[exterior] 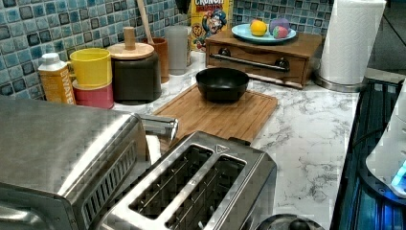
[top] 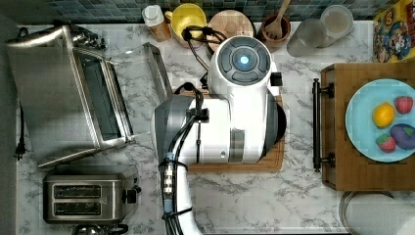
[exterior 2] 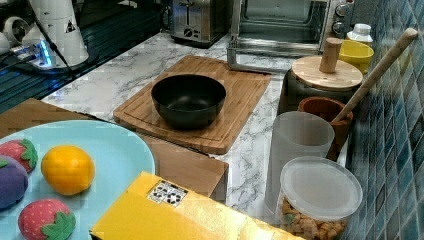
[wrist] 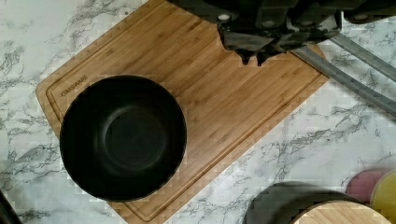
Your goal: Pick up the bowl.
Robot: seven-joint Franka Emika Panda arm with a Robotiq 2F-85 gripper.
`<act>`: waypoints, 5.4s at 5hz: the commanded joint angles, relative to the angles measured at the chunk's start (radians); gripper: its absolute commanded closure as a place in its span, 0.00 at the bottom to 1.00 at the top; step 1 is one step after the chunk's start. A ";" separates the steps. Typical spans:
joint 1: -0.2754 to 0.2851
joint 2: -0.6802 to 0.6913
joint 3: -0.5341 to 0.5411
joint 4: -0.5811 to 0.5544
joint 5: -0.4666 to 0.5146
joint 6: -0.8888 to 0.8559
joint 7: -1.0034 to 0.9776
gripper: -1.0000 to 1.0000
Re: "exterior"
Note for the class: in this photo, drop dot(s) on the black bowl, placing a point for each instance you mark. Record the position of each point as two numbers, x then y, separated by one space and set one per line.
222 84

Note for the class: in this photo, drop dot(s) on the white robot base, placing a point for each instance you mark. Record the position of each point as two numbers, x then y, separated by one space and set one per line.
382 118

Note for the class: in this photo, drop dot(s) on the bamboo cutting board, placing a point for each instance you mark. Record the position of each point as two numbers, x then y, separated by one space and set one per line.
242 119

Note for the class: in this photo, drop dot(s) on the black canister with wooden lid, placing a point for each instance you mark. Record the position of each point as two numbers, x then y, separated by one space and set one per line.
136 70

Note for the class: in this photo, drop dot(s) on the brown utensil holder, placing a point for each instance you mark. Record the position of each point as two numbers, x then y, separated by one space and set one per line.
160 46

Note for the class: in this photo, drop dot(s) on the grey frosted cup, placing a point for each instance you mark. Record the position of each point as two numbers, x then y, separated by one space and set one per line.
177 38

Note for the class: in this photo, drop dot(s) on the light blue plate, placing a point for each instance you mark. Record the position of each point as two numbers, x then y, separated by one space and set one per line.
243 31

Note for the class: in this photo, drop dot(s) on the Cap'n Crunch cereal box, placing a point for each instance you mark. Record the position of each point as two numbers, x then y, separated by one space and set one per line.
209 17

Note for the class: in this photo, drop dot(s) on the red mug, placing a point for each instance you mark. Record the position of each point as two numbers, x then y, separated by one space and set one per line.
101 97

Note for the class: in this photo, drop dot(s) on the wooden drawer box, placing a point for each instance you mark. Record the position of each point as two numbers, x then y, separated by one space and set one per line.
289 62

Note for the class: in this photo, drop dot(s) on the yellow toy lemon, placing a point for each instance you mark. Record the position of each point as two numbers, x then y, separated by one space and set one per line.
258 28

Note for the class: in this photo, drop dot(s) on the red toy strawberry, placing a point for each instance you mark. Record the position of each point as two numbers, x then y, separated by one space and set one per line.
280 32

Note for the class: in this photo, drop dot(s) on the yellow mug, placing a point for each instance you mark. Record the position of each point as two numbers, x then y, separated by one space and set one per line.
92 67

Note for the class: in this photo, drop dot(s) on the purple toy fruit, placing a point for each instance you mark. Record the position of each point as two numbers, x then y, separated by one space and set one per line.
282 22

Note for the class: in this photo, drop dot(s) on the wooden spoon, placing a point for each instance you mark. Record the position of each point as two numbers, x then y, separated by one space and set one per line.
142 11

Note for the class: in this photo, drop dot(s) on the black round knob lid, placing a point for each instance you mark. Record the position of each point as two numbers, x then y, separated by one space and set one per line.
288 222

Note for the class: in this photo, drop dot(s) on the steel paper towel holder base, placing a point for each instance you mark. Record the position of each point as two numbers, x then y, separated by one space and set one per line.
339 87

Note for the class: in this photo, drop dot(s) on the orange water carton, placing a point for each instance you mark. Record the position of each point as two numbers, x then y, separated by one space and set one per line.
55 78

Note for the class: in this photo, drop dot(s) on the stainless steel toaster oven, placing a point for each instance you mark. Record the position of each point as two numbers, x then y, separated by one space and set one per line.
63 166

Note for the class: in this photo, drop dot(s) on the white paper towel roll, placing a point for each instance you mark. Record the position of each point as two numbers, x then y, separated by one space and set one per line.
350 37

